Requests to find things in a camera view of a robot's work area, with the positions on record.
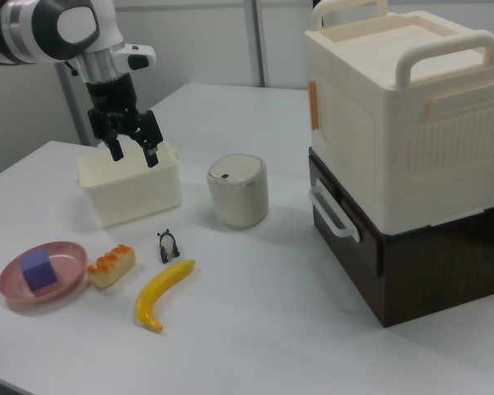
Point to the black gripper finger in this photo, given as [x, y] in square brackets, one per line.
[150, 155]
[115, 150]

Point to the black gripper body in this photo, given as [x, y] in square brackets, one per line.
[111, 103]

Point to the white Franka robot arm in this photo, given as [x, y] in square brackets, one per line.
[33, 29]

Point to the dark wood drawer cabinet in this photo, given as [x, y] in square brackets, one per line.
[436, 267]

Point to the cream plastic storage basket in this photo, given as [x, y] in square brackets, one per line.
[131, 193]

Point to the small panda figure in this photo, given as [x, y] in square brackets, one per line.
[167, 247]

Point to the small beige trash can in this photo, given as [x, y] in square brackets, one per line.
[239, 193]

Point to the toy salmon roe sushi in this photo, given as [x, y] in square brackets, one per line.
[111, 267]

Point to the pink plastic plate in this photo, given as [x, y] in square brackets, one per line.
[66, 259]

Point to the yellow toy banana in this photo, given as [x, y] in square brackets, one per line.
[160, 288]

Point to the purple foam cube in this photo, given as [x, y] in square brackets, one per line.
[38, 269]

